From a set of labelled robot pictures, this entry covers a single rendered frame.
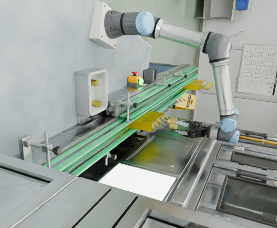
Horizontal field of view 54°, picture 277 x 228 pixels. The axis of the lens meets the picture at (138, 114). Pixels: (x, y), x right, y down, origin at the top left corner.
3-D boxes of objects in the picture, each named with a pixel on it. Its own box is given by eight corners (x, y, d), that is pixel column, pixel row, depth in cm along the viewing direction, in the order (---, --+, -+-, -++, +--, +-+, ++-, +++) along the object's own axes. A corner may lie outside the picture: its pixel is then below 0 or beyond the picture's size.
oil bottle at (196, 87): (180, 88, 276) (208, 92, 265) (180, 83, 274) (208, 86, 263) (181, 87, 280) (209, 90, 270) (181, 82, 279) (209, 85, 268)
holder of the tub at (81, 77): (76, 123, 145) (88, 126, 142) (74, 72, 136) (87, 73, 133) (94, 115, 160) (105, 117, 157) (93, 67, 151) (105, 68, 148)
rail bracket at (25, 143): (9, 167, 104) (56, 182, 95) (4, 125, 99) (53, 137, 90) (19, 161, 108) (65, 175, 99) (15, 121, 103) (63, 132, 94)
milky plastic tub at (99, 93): (76, 114, 143) (90, 117, 140) (74, 71, 136) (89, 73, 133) (94, 106, 158) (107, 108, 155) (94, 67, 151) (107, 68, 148)
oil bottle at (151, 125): (123, 126, 168) (155, 133, 159) (123, 118, 166) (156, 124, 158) (127, 123, 172) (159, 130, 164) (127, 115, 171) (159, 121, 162)
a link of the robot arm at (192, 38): (135, 10, 150) (234, 36, 134) (144, 13, 163) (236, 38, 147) (129, 32, 153) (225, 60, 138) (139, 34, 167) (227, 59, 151)
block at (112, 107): (105, 116, 158) (115, 118, 156) (105, 100, 155) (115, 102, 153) (108, 114, 161) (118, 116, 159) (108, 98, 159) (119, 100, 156)
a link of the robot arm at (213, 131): (215, 141, 152) (218, 127, 150) (207, 140, 154) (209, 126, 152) (218, 138, 159) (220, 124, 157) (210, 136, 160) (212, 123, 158)
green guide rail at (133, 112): (119, 116, 160) (131, 119, 157) (119, 115, 160) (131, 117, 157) (192, 73, 312) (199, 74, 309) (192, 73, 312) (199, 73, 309)
